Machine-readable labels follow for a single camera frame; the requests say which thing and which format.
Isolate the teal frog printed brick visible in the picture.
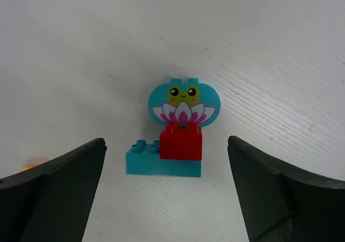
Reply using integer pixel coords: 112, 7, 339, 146
148, 78, 221, 127

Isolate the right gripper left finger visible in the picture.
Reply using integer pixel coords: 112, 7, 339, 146
1, 138, 107, 242

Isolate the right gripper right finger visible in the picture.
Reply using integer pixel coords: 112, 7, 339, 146
227, 136, 344, 241

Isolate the red brick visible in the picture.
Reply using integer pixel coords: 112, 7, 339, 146
159, 122, 202, 162

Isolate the teal long brick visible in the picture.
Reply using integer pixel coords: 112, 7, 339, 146
126, 140, 202, 177

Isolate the orange half round brick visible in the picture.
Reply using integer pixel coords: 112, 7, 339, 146
21, 163, 41, 171

